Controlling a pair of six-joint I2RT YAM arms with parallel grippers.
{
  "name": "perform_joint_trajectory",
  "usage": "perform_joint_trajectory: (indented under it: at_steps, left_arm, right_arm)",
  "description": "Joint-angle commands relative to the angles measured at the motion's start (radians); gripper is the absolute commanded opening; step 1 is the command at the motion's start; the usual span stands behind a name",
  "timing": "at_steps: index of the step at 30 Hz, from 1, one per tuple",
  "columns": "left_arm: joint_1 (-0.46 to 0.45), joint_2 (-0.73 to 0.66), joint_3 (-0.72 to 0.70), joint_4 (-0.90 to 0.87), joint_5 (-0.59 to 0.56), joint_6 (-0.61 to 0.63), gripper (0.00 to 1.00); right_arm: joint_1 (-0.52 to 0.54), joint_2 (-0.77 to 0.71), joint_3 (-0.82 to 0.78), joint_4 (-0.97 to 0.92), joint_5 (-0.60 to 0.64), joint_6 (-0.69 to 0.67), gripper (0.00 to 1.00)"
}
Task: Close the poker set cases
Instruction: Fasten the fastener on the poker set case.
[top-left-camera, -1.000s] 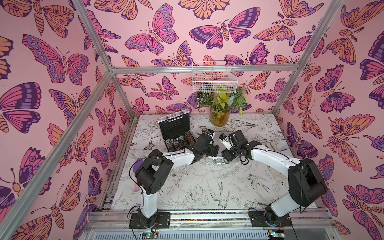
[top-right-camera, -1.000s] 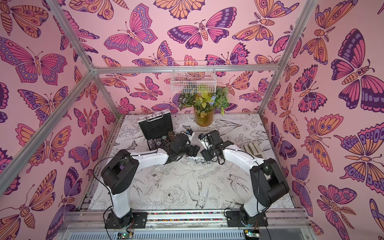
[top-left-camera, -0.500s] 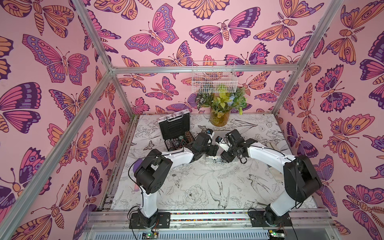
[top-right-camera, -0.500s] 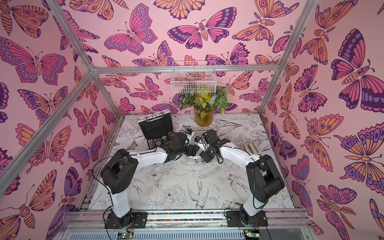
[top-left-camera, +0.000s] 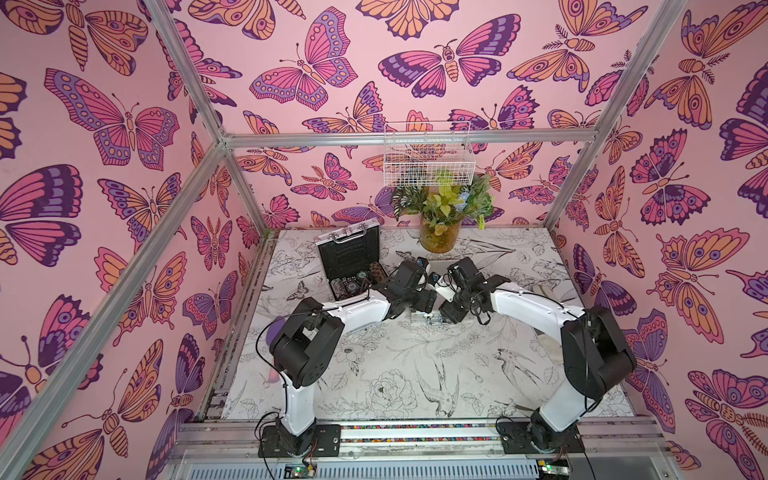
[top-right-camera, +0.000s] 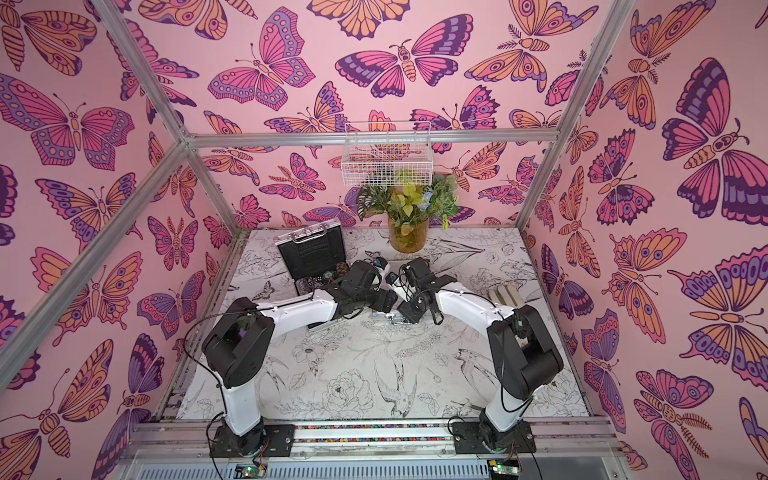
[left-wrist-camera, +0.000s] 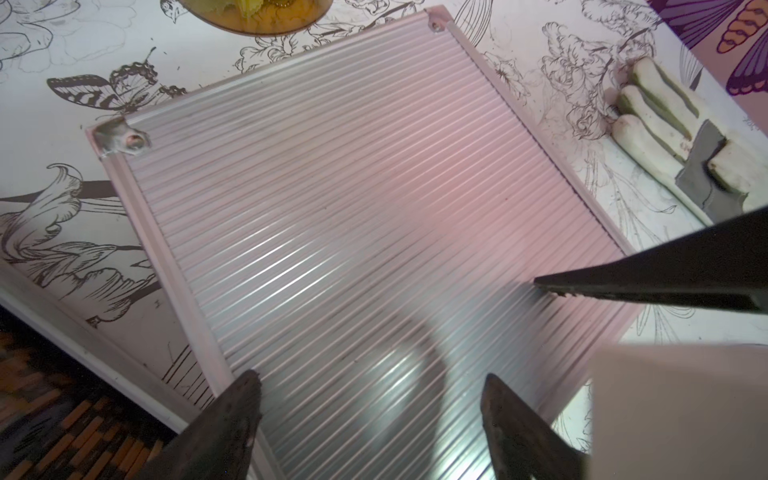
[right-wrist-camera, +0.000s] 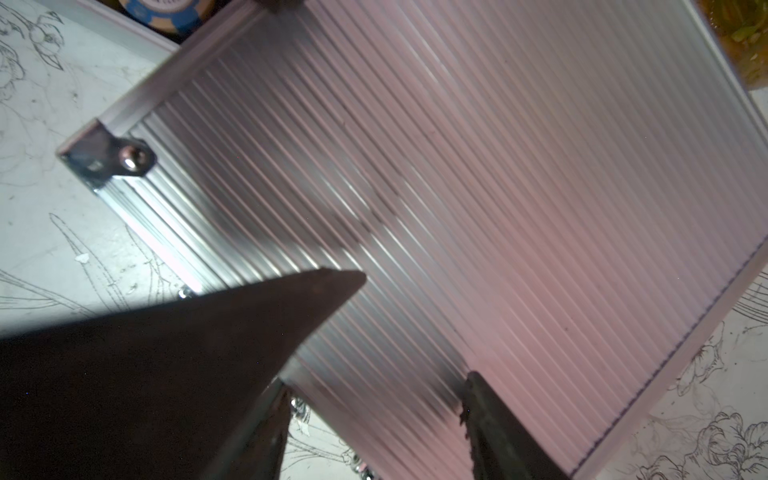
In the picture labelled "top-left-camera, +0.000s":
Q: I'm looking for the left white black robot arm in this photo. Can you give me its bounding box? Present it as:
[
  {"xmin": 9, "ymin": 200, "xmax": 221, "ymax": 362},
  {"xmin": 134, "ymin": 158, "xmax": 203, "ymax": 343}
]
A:
[{"xmin": 269, "ymin": 257, "xmax": 437, "ymax": 437}]

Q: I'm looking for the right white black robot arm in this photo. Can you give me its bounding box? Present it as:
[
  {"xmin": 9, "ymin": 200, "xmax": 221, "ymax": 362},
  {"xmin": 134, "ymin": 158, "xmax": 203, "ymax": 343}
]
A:
[{"xmin": 429, "ymin": 257, "xmax": 637, "ymax": 443}]

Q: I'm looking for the black orange chip stack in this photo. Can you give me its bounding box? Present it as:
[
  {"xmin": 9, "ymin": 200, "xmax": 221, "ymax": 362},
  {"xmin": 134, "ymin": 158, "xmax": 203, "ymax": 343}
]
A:
[{"xmin": 369, "ymin": 262, "xmax": 389, "ymax": 286}]

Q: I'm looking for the potted green plant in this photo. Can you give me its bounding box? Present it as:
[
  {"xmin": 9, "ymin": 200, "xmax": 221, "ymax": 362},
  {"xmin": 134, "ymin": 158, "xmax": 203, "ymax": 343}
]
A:
[{"xmin": 390, "ymin": 169, "xmax": 495, "ymax": 254}]

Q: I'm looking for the purple egg-shaped object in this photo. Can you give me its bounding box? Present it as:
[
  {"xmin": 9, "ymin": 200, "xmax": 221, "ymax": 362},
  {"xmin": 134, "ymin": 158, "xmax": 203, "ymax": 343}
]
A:
[{"xmin": 265, "ymin": 316, "xmax": 286, "ymax": 345}]

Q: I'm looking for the white wire basket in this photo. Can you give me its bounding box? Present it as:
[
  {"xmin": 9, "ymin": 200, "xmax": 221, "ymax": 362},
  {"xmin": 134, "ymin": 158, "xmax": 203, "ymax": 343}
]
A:
[{"xmin": 381, "ymin": 130, "xmax": 476, "ymax": 187}]

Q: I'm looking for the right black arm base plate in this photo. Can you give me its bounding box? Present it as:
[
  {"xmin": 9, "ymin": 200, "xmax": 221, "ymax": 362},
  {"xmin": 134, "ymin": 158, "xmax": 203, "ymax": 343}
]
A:
[{"xmin": 495, "ymin": 419, "xmax": 584, "ymax": 455}]

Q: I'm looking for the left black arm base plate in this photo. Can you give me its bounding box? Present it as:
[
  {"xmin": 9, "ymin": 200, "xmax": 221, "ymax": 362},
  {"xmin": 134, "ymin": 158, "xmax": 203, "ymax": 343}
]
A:
[{"xmin": 257, "ymin": 422, "xmax": 341, "ymax": 458}]

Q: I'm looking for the aluminium front rail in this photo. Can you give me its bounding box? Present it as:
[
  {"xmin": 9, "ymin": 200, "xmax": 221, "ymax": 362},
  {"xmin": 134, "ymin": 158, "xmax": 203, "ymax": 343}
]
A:
[{"xmin": 171, "ymin": 417, "xmax": 669, "ymax": 460}]

